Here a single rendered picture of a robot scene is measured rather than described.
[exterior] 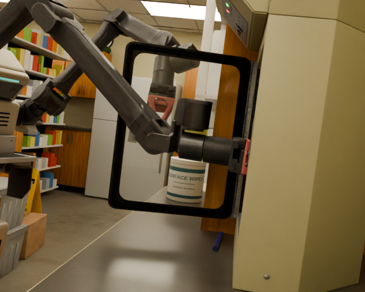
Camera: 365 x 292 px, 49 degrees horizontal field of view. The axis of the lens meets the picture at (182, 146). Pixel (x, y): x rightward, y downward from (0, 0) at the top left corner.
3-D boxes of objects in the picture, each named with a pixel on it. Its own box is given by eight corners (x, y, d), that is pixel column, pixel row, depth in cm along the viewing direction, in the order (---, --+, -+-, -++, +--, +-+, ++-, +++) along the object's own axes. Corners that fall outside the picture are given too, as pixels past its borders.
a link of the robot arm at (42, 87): (127, 24, 154) (109, 4, 148) (143, 28, 143) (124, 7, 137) (50, 113, 150) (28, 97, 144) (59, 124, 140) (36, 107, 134)
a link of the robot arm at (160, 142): (159, 145, 92) (143, 148, 84) (166, 94, 90) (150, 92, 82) (210, 154, 88) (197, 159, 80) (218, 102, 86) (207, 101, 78)
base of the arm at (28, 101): (32, 106, 157) (8, 103, 146) (47, 95, 154) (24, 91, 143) (41, 125, 155) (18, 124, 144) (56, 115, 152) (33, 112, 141)
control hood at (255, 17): (258, 51, 99) (263, 10, 98) (268, 13, 67) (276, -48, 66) (212, 47, 100) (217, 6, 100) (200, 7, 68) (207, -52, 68)
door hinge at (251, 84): (236, 218, 101) (257, 61, 99) (236, 220, 98) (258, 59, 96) (230, 217, 101) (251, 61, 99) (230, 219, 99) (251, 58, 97)
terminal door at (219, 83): (230, 220, 100) (252, 58, 98) (106, 208, 96) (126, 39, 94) (230, 219, 101) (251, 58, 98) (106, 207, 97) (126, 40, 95)
